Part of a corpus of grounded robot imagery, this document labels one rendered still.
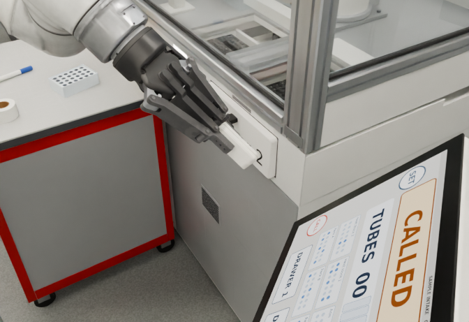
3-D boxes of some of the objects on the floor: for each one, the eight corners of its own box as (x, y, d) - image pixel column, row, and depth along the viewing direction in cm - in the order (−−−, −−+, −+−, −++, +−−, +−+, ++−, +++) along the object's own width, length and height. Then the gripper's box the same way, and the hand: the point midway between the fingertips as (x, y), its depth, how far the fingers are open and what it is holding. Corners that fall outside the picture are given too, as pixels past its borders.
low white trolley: (33, 322, 174) (-41, 154, 128) (-3, 214, 216) (-68, 58, 170) (180, 254, 198) (163, 92, 152) (122, 169, 240) (95, 22, 194)
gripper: (114, 47, 60) (252, 179, 64) (165, 8, 70) (282, 126, 73) (89, 80, 65) (218, 202, 69) (140, 40, 75) (251, 149, 78)
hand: (234, 146), depth 71 cm, fingers closed
